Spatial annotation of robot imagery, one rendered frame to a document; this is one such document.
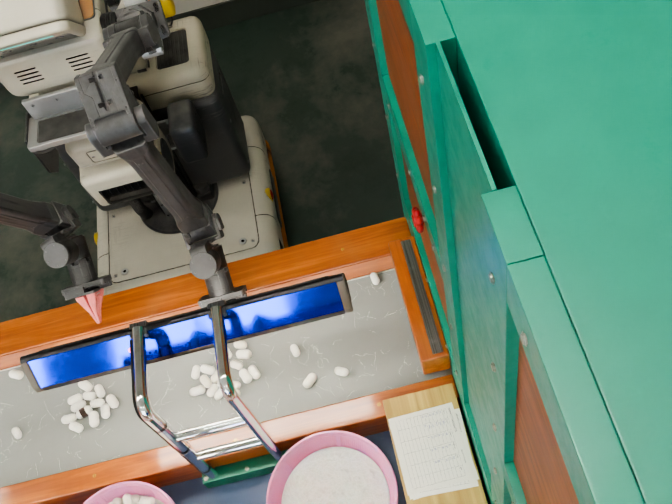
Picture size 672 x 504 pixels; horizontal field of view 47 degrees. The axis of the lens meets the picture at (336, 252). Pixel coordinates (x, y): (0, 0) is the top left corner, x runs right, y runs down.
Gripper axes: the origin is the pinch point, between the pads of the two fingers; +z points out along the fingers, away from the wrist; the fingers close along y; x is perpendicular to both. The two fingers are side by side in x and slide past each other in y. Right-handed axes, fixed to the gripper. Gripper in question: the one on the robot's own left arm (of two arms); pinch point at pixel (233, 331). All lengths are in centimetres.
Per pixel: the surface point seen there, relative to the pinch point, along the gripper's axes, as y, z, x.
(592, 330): 49, -18, -114
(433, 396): 39.2, 20.9, -13.5
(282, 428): 6.7, 20.3, -11.6
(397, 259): 39.3, -6.6, -0.4
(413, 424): 33.7, 24.4, -16.9
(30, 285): -94, -12, 118
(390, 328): 34.0, 8.7, 2.1
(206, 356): -8.7, 5.1, 5.1
